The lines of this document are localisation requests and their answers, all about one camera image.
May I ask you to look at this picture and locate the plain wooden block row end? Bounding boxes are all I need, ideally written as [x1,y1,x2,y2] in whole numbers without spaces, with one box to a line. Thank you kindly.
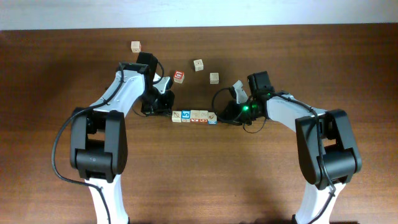
[172,111,182,123]

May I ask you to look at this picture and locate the ice cream wooden block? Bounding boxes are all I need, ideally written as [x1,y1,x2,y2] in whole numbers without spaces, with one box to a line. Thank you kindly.
[190,110,200,122]

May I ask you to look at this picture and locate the green N wooden block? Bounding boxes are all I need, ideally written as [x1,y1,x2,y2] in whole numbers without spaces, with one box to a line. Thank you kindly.
[210,73,220,85]

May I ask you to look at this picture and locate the red I wooden block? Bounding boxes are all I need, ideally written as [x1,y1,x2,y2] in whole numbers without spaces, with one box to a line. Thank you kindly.
[199,110,208,123]

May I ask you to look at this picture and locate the blue K wooden block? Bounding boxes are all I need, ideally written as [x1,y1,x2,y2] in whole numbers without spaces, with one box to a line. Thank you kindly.
[208,111,218,124]

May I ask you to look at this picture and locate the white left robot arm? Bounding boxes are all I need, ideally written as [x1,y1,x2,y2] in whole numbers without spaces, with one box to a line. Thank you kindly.
[70,52,175,223]

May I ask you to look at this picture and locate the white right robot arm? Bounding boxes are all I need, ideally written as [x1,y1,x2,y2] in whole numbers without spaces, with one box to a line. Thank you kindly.
[216,72,362,224]

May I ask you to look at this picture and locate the red U wooden block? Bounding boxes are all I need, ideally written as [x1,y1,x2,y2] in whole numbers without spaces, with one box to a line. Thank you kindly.
[173,70,185,83]

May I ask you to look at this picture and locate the green R wooden block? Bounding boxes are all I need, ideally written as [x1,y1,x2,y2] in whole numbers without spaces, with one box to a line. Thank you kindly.
[193,59,204,72]

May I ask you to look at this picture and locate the plain wooden block far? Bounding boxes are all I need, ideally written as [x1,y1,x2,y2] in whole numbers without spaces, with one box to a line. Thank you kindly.
[131,41,142,53]

